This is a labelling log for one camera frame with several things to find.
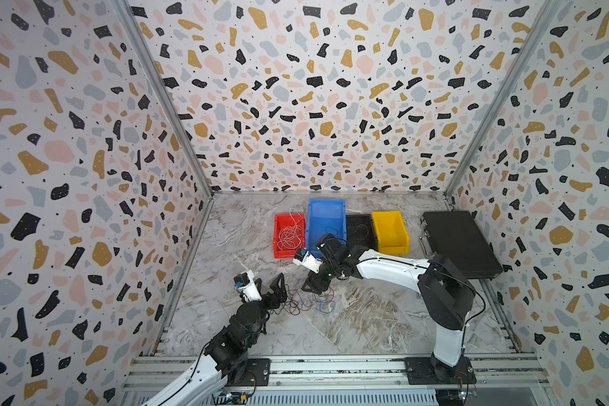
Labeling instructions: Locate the cable pile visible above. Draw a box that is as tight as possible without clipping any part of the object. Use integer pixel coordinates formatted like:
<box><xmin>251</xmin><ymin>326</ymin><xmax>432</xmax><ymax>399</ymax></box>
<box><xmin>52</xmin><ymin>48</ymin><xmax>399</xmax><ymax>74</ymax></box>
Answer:
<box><xmin>278</xmin><ymin>283</ymin><xmax>336</xmax><ymax>316</ymax></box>

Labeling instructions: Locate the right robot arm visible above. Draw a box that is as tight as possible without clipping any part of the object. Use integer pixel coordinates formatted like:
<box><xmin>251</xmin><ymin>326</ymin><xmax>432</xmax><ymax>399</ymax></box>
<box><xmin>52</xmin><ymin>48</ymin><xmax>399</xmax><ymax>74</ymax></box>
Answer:
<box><xmin>293</xmin><ymin>234</ymin><xmax>480</xmax><ymax>387</ymax></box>

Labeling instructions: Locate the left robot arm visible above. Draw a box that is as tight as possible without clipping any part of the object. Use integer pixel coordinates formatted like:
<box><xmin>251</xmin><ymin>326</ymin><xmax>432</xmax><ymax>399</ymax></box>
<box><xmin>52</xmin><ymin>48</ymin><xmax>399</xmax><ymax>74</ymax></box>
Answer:
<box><xmin>145</xmin><ymin>271</ymin><xmax>289</xmax><ymax>405</ymax></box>

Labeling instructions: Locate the black plastic bin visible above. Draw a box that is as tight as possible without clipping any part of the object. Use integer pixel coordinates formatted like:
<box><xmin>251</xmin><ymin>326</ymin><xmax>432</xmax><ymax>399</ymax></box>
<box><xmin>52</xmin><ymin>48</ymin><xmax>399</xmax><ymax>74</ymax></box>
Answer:
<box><xmin>346</xmin><ymin>213</ymin><xmax>377</xmax><ymax>250</ymax></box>

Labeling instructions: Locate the blue plastic bin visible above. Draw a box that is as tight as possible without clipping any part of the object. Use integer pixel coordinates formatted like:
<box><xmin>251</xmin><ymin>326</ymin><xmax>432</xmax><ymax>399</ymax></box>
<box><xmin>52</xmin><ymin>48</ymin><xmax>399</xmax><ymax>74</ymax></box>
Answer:
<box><xmin>306</xmin><ymin>199</ymin><xmax>347</xmax><ymax>259</ymax></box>

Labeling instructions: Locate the yellow plastic bin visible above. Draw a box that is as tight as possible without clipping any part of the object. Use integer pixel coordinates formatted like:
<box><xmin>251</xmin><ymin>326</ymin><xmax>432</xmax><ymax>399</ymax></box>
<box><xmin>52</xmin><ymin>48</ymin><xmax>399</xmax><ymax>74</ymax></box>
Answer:
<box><xmin>371</xmin><ymin>211</ymin><xmax>410</xmax><ymax>255</ymax></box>

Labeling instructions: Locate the red plastic bin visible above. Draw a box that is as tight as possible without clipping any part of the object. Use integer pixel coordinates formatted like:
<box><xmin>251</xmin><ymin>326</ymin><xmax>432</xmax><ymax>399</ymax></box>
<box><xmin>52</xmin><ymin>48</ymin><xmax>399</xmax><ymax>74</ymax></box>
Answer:
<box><xmin>272</xmin><ymin>213</ymin><xmax>306</xmax><ymax>259</ymax></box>

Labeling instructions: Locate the black briefcase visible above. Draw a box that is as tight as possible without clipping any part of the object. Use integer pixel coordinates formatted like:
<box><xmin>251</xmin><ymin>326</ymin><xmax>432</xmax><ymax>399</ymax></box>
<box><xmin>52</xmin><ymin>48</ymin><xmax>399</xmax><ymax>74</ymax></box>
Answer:
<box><xmin>420</xmin><ymin>211</ymin><xmax>502</xmax><ymax>279</ymax></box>

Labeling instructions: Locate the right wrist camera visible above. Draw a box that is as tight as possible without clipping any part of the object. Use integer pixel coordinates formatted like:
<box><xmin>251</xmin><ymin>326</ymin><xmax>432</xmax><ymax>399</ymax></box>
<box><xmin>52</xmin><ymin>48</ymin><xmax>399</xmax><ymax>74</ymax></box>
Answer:
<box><xmin>293</xmin><ymin>248</ymin><xmax>322</xmax><ymax>273</ymax></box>

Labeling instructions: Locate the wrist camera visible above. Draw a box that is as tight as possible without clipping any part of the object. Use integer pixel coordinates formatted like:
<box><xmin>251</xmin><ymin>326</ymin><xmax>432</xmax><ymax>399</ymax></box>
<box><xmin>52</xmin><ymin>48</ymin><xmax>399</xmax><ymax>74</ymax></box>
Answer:
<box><xmin>293</xmin><ymin>248</ymin><xmax>322</xmax><ymax>273</ymax></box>
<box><xmin>233</xmin><ymin>271</ymin><xmax>262</xmax><ymax>303</ymax></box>

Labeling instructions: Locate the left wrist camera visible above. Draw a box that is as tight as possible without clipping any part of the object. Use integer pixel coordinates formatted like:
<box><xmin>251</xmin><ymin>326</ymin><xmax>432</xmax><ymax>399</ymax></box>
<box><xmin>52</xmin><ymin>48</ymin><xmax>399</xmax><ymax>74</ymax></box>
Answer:
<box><xmin>233</xmin><ymin>271</ymin><xmax>262</xmax><ymax>303</ymax></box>

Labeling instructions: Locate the white cable in red bin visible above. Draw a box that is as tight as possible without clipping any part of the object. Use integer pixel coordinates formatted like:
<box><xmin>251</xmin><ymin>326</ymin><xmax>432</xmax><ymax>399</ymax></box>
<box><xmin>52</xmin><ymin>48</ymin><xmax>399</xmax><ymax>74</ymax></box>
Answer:
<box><xmin>276</xmin><ymin>207</ymin><xmax>306</xmax><ymax>252</ymax></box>

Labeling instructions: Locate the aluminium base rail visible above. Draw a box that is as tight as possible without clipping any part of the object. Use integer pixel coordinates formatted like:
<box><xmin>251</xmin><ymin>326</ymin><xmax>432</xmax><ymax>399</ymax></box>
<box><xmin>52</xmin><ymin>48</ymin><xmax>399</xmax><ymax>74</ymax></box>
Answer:
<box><xmin>120</xmin><ymin>354</ymin><xmax>558</xmax><ymax>405</ymax></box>

